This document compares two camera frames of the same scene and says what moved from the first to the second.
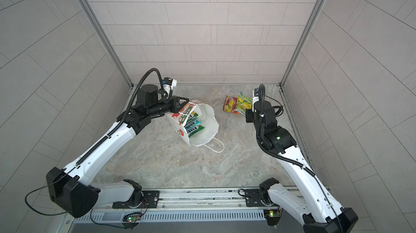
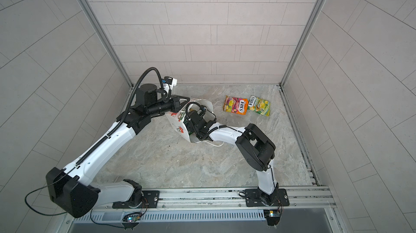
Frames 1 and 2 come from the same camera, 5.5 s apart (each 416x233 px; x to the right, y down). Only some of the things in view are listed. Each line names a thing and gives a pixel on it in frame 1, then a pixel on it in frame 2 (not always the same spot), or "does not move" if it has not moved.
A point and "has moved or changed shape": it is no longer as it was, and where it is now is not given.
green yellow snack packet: [244, 103] has moved or changed shape
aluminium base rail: [188, 198] does not move
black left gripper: [175, 107] does not move
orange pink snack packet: [229, 105] does not move
